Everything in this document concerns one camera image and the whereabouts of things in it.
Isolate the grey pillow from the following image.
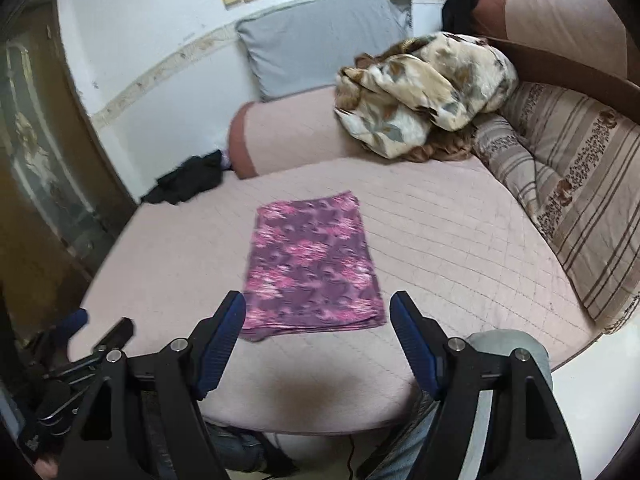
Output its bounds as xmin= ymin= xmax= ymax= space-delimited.
xmin=235 ymin=0 xmax=413 ymax=102

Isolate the pink bolster with brown end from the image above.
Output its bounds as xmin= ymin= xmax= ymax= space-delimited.
xmin=470 ymin=0 xmax=633 ymax=78
xmin=227 ymin=85 xmax=366 ymax=180

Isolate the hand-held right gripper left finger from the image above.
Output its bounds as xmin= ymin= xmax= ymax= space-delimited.
xmin=57 ymin=290 xmax=247 ymax=480

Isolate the wooden wardrobe door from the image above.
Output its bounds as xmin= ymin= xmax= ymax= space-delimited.
xmin=0 ymin=0 xmax=141 ymax=321

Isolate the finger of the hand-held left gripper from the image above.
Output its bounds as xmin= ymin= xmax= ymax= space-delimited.
xmin=32 ymin=308 xmax=89 ymax=366
xmin=55 ymin=317 xmax=135 ymax=378

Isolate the black clothing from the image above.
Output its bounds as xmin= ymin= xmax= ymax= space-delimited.
xmin=141 ymin=150 xmax=225 ymax=206

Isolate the striped beige pillow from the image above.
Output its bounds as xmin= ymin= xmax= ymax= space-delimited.
xmin=472 ymin=80 xmax=640 ymax=333

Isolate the brown backrest panel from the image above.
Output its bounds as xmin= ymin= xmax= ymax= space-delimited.
xmin=477 ymin=30 xmax=640 ymax=126

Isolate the person's left leg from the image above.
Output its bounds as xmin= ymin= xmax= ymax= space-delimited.
xmin=205 ymin=422 xmax=296 ymax=478

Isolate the floral cream blanket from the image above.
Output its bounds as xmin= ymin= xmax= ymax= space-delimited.
xmin=334 ymin=31 xmax=519 ymax=159

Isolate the purple floral cloth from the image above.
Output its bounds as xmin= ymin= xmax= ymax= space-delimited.
xmin=240 ymin=190 xmax=387 ymax=343

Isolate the pink quilted bed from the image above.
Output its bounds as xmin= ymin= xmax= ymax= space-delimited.
xmin=67 ymin=157 xmax=601 ymax=436

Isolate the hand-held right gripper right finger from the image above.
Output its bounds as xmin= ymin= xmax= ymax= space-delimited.
xmin=389 ymin=291 xmax=583 ymax=480

